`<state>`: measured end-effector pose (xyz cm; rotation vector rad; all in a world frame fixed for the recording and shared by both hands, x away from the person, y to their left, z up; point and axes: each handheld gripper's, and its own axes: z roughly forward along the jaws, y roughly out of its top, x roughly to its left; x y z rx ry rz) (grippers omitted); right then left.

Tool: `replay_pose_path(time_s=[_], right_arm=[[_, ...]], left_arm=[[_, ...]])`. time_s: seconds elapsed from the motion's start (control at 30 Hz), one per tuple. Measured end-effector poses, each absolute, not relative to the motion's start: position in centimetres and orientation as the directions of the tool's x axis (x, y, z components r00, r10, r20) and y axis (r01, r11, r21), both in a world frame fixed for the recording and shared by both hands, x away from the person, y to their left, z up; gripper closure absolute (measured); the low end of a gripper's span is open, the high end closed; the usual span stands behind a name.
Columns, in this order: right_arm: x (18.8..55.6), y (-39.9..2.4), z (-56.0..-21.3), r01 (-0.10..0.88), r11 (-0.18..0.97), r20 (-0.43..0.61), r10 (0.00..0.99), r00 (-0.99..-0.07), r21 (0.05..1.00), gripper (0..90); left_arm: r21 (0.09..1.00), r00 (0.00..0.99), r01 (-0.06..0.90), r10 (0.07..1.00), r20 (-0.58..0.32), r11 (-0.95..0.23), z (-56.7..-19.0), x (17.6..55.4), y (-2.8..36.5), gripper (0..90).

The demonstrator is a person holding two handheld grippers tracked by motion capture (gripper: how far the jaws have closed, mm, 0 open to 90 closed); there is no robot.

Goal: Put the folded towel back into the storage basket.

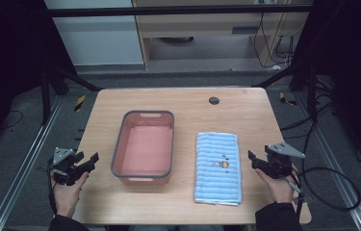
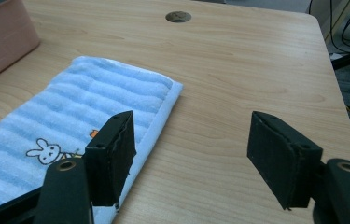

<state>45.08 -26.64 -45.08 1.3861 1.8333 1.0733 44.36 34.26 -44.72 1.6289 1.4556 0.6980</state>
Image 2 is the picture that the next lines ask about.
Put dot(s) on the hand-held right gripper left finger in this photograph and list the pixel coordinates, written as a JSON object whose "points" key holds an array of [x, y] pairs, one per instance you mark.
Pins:
{"points": [[109, 161]]}

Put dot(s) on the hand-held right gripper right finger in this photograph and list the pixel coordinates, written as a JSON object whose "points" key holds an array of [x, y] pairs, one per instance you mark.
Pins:
{"points": [[280, 161]]}

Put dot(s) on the blue striped towel with rabbit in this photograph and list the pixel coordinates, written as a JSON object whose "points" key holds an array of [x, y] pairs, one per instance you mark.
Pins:
{"points": [[79, 99]]}

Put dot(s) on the pink box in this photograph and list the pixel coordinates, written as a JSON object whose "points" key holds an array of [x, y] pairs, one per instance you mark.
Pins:
{"points": [[1, 37]]}

